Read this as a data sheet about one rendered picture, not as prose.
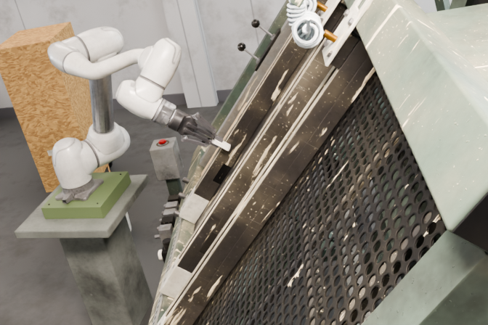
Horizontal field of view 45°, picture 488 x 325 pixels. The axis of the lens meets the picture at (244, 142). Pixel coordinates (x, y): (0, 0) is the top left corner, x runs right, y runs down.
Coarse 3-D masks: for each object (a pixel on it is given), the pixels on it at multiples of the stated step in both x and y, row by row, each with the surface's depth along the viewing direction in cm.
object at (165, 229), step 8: (168, 200) 278; (176, 200) 278; (168, 208) 272; (176, 208) 272; (168, 216) 264; (168, 224) 259; (160, 232) 256; (168, 232) 256; (168, 240) 243; (160, 256) 245
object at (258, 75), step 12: (288, 24) 242; (288, 36) 244; (276, 48) 246; (264, 60) 249; (264, 72) 251; (252, 84) 254; (240, 96) 258; (240, 108) 259; (228, 120) 262; (204, 156) 271
